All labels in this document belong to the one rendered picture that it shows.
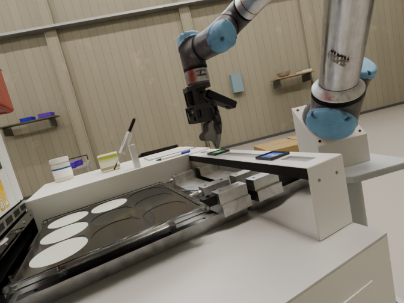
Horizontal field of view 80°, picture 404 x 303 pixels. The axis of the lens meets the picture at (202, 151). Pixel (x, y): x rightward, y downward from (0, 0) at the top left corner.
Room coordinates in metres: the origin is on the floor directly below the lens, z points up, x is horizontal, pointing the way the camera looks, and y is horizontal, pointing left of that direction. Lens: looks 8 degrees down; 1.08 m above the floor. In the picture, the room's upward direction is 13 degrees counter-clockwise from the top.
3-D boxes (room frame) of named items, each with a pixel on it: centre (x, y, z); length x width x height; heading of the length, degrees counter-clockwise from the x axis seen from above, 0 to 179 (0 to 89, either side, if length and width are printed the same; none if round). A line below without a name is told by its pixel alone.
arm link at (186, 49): (0.78, -0.04, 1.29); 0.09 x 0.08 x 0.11; 41
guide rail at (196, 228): (0.50, 0.15, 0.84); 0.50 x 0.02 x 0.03; 114
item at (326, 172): (0.67, -0.10, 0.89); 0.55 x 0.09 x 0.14; 24
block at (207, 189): (0.64, -0.01, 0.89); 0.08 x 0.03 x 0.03; 114
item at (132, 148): (0.86, 0.25, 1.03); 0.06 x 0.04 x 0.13; 114
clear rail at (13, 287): (0.42, 0.18, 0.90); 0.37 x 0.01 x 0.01; 114
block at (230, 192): (0.57, -0.04, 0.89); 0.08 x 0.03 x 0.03; 114
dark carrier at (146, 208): (0.59, 0.26, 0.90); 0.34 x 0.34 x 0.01; 24
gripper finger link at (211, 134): (0.77, -0.04, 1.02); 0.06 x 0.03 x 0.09; 114
